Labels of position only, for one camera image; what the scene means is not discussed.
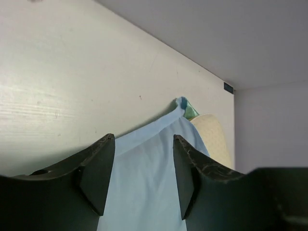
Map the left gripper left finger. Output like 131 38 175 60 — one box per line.
0 134 115 231

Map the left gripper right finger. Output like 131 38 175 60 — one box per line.
173 135 308 231

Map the light blue pillowcase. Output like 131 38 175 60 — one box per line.
98 97 207 231

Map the right blue table sticker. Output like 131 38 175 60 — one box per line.
224 82 234 94

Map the cream yellow foam pillow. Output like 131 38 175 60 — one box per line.
190 114 233 169

